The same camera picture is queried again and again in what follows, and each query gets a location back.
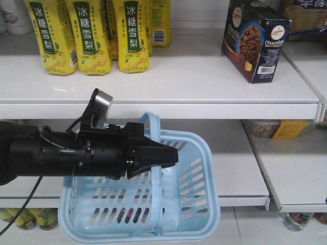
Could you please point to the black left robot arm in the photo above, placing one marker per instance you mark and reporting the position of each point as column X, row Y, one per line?
column 32, row 151

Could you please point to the light blue plastic basket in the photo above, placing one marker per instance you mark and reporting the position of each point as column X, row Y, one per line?
column 170, row 204

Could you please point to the blue chocolate cookie box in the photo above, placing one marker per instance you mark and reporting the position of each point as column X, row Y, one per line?
column 253, row 39

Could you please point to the white bottle pink label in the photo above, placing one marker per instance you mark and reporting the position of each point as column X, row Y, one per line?
column 16, row 17

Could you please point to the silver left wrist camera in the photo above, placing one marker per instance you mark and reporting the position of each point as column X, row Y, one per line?
column 97, row 110

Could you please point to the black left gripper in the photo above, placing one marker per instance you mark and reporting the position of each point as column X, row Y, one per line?
column 117, row 151

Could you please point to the yellow pear drink bottle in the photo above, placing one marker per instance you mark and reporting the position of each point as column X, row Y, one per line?
column 90, row 35
column 132, row 36
column 161, row 22
column 55, row 38

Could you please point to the clear cookie tub yellow label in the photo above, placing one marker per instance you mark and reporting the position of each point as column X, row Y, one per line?
column 278, row 128

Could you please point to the white right store shelf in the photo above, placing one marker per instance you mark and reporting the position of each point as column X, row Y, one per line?
column 308, row 58

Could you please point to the blue cracker package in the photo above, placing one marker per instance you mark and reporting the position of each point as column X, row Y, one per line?
column 308, row 19

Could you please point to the white upper store shelf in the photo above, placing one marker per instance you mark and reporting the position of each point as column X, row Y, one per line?
column 189, row 79

